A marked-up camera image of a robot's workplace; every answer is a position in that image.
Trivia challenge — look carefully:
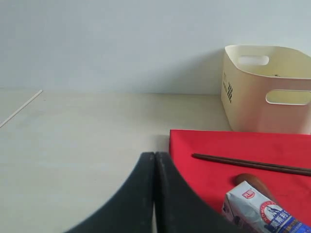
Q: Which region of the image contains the dark wooden chopstick lower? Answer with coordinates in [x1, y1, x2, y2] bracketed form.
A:
[193, 154, 311, 177]

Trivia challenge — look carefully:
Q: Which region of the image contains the dark wooden chopstick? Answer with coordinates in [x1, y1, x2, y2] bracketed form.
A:
[193, 153, 311, 173]
[193, 154, 311, 177]

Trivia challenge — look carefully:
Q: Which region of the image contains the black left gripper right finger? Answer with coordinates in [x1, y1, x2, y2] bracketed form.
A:
[154, 152, 243, 233]

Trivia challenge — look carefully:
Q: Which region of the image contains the brown wooden spoon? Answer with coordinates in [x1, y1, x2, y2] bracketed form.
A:
[233, 173, 279, 205]

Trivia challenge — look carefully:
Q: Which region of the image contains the red tablecloth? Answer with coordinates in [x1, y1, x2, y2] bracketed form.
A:
[169, 130, 311, 227]

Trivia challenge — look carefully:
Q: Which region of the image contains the cream plastic storage bin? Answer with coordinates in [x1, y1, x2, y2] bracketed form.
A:
[221, 45, 311, 134]

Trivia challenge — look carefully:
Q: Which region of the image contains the white thin stick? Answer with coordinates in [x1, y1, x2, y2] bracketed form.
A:
[0, 90, 43, 128]

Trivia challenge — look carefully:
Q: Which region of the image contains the dark wooden chopstick upper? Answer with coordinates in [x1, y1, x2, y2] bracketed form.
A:
[193, 153, 311, 173]

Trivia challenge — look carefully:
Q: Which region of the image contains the small milk carton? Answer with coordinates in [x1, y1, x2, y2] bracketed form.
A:
[222, 181, 311, 233]

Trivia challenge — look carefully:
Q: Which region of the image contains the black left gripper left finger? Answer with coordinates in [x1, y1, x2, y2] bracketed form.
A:
[67, 152, 155, 233]

